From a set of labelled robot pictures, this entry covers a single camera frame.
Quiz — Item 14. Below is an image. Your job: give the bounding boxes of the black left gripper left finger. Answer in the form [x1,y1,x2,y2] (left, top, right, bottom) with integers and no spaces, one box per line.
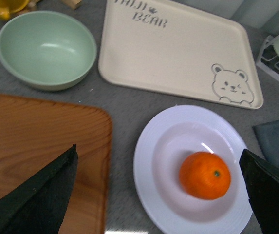
[0,145,78,234]

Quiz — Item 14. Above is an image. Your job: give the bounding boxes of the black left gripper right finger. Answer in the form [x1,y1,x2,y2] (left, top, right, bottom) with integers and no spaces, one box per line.
[239,149,279,234]

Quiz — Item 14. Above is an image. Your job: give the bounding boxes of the orange mandarin fruit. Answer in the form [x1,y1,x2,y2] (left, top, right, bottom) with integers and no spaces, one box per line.
[179,152,231,200]

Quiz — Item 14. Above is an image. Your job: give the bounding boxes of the white round plate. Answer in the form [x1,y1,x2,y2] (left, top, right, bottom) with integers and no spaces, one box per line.
[133,105,252,234]

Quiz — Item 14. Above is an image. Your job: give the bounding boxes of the wooden cutting board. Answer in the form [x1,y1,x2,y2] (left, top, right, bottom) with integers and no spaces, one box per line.
[0,94,112,234]

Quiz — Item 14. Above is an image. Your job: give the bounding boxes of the white cup holder rack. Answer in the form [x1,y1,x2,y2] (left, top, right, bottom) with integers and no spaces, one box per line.
[256,35,279,82]

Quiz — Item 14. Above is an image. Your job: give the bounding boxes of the green bowl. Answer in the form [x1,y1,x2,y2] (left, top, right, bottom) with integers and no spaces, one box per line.
[0,11,97,91]

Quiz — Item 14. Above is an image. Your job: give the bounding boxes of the beige bear tray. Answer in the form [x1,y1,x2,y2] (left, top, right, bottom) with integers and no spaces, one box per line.
[98,0,264,109]

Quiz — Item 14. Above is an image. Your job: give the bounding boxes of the yellow mug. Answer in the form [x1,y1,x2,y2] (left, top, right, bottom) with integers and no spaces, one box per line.
[0,0,30,20]

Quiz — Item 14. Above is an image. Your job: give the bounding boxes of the wooden dish rack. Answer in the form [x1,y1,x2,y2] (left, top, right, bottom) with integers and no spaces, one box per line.
[29,0,82,10]

